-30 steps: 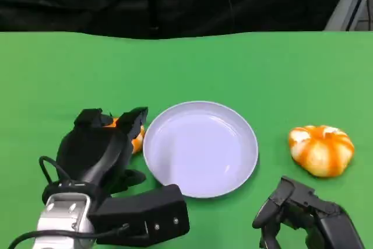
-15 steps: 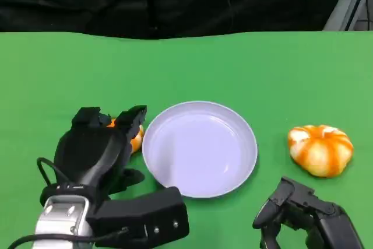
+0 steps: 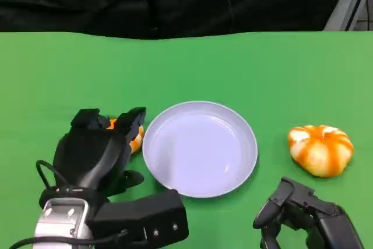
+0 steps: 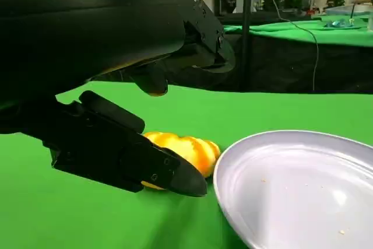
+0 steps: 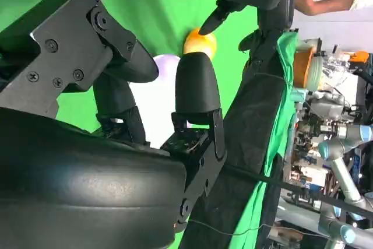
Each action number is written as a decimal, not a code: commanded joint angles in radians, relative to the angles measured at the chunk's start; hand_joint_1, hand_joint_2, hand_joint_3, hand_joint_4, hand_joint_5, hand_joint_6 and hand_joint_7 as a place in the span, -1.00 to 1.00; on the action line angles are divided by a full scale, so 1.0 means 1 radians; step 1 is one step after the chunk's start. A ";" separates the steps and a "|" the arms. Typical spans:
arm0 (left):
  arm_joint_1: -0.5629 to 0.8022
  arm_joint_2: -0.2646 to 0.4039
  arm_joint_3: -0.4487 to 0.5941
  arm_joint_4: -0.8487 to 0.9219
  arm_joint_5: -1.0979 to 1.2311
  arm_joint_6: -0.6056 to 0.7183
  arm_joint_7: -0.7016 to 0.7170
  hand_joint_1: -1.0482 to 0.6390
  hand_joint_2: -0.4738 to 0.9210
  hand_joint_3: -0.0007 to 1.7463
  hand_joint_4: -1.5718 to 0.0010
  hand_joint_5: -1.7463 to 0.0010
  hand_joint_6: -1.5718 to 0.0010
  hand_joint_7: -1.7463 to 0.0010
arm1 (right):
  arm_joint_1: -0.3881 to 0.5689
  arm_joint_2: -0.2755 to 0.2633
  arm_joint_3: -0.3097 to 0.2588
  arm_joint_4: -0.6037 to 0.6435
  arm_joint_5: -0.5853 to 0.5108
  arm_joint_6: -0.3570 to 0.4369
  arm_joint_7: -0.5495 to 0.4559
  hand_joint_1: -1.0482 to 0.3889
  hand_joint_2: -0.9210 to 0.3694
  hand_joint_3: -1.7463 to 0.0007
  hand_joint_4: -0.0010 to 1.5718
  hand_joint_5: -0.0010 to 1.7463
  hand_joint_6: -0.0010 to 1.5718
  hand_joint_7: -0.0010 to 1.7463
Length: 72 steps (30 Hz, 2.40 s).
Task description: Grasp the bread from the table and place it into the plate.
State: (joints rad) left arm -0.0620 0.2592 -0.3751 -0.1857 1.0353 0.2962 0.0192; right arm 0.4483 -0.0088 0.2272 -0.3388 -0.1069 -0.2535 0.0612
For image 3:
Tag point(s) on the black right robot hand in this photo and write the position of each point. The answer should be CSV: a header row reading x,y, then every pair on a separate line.
x,y
306,222

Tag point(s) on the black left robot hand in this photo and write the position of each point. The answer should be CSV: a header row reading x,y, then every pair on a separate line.
x,y
87,155

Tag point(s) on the orange white toy bread roll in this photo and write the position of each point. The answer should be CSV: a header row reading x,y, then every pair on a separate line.
x,y
137,144
320,152

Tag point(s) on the lilac plate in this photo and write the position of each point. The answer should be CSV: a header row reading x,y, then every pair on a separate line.
x,y
198,150

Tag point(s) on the green table cloth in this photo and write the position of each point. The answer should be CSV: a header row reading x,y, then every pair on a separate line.
x,y
204,71

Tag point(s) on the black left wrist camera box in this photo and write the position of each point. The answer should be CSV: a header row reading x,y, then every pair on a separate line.
x,y
145,214

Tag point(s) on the aluminium frame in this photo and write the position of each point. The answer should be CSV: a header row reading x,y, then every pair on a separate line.
x,y
346,4

